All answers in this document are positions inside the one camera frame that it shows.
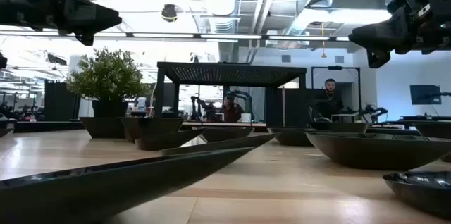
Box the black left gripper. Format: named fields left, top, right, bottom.
left=20, top=0, right=123, bottom=46

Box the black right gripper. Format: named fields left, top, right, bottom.
left=348, top=0, right=451, bottom=69

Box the black leaf-shaped mini plate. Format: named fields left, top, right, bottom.
left=160, top=132, right=280, bottom=157
left=0, top=146, right=255, bottom=224
left=135, top=127, right=208, bottom=152

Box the black ceiling-hung device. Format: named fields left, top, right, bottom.
left=47, top=52, right=68, bottom=66

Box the green plant in black pot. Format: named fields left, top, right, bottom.
left=66, top=46, right=152, bottom=119

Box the yellow hanging pendant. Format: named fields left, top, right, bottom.
left=319, top=22, right=328, bottom=59

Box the black ceiling spotlight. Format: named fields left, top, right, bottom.
left=161, top=3, right=178, bottom=23

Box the black background desk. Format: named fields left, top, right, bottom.
left=400, top=114, right=451, bottom=123

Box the black partition panel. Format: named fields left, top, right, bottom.
left=271, top=87, right=314, bottom=129
left=43, top=80, right=81, bottom=122

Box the person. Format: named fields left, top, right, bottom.
left=311, top=77, right=345, bottom=122
left=221, top=95, right=245, bottom=123

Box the white bottle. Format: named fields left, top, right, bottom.
left=135, top=96, right=147, bottom=113

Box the long ceiling light strip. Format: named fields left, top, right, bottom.
left=0, top=30, right=350, bottom=42

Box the black perforated metal shelf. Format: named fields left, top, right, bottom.
left=153, top=61, right=308, bottom=129

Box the black rectangular frame stand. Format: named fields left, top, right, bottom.
left=310, top=65, right=362, bottom=112

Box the black wall monitor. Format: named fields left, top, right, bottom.
left=409, top=84, right=443, bottom=106

